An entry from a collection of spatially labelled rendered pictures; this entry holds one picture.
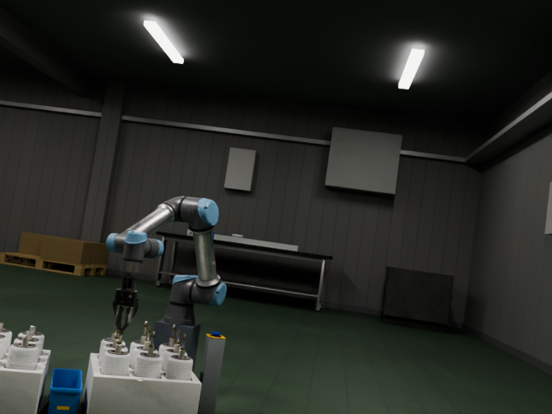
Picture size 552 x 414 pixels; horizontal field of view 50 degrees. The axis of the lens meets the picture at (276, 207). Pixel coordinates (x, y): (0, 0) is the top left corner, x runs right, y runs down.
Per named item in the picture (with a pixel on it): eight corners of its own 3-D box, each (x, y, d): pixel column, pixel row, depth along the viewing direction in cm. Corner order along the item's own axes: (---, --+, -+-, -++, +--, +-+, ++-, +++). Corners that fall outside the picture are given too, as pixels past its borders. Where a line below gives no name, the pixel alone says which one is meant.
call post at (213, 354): (194, 408, 250) (205, 334, 253) (210, 409, 253) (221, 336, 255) (197, 413, 244) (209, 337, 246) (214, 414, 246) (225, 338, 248)
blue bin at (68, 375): (48, 398, 235) (52, 367, 236) (76, 400, 239) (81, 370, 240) (43, 422, 207) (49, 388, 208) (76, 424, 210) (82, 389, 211)
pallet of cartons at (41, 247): (106, 274, 886) (111, 244, 889) (82, 276, 800) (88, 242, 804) (26, 262, 899) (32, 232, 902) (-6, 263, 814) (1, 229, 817)
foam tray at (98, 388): (83, 397, 244) (90, 352, 246) (177, 402, 257) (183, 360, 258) (85, 428, 207) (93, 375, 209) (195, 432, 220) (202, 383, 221)
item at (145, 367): (141, 399, 228) (149, 351, 229) (160, 406, 223) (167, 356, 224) (123, 402, 220) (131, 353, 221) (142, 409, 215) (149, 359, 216)
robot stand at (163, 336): (156, 379, 292) (165, 318, 294) (191, 385, 290) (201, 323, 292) (144, 387, 274) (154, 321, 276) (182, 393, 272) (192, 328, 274)
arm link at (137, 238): (153, 233, 224) (140, 232, 216) (148, 263, 223) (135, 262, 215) (135, 231, 226) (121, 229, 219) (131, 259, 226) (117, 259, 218)
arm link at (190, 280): (177, 299, 293) (181, 272, 294) (201, 304, 288) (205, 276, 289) (164, 300, 281) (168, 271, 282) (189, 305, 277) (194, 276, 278)
